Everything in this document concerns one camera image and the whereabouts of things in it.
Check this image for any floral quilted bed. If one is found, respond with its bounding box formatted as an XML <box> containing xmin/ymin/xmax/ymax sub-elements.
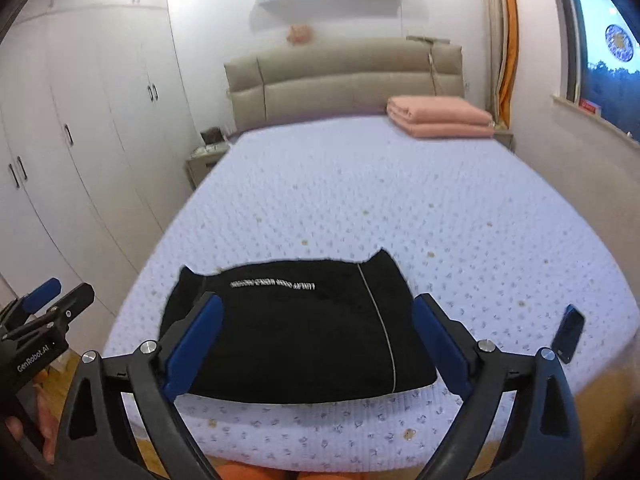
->
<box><xmin>104</xmin><ymin>116</ymin><xmax>639</xmax><ymax>471</ymax></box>

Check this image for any beige nightstand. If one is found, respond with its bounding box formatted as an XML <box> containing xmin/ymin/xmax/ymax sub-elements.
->
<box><xmin>186</xmin><ymin>142</ymin><xmax>231</xmax><ymax>188</ymax></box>

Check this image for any beige padded headboard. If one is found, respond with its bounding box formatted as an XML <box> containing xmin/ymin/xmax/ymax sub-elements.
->
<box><xmin>224</xmin><ymin>38</ymin><xmax>464</xmax><ymax>132</ymax></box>

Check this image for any folded pink blanket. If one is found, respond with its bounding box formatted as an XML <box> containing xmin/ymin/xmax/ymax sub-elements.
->
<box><xmin>386</xmin><ymin>96</ymin><xmax>495</xmax><ymax>139</ymax></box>

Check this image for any person's left hand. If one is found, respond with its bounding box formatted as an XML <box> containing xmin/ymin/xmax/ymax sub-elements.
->
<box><xmin>6</xmin><ymin>384</ymin><xmax>58</xmax><ymax>465</ymax></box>

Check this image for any orange curtain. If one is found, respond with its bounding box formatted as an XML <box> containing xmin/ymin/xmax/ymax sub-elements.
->
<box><xmin>483</xmin><ymin>0</ymin><xmax>520</xmax><ymax>129</ymax></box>

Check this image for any black hooded jacket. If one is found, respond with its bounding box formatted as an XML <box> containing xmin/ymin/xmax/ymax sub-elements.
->
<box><xmin>160</xmin><ymin>249</ymin><xmax>437</xmax><ymax>404</ymax></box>

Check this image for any window with round sticker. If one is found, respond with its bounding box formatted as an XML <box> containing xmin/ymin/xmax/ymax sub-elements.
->
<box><xmin>559</xmin><ymin>0</ymin><xmax>639</xmax><ymax>141</ymax></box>

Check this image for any black smartphone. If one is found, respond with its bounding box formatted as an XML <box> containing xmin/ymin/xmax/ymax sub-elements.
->
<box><xmin>551</xmin><ymin>304</ymin><xmax>586</xmax><ymax>364</ymax></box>

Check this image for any white wardrobe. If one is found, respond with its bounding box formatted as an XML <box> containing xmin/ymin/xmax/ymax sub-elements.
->
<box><xmin>1</xmin><ymin>0</ymin><xmax>198</xmax><ymax>352</ymax></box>

